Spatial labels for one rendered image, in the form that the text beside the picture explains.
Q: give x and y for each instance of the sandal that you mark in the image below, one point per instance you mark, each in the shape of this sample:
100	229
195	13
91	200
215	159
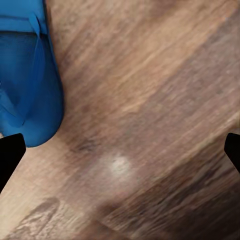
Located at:
31	92

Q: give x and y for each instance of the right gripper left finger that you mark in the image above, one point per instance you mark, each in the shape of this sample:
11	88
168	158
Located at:
12	150

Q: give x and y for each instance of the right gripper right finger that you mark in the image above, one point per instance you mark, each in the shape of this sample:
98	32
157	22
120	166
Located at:
232	149

